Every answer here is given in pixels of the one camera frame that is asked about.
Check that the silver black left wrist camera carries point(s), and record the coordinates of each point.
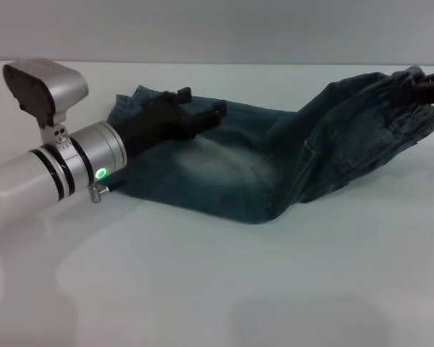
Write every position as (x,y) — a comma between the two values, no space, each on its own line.
(40,94)

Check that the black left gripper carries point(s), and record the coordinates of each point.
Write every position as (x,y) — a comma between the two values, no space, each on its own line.
(155,123)

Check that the blue washed denim shorts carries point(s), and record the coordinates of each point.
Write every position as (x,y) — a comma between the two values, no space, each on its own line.
(275,170)

